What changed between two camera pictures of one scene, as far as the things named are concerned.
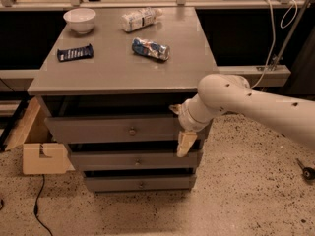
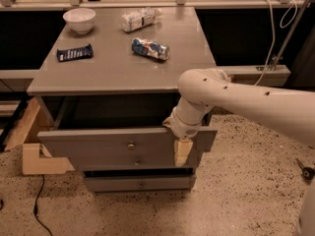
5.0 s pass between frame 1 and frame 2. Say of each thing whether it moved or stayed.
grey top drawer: moved
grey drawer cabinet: stayed
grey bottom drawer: stayed
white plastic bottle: stayed
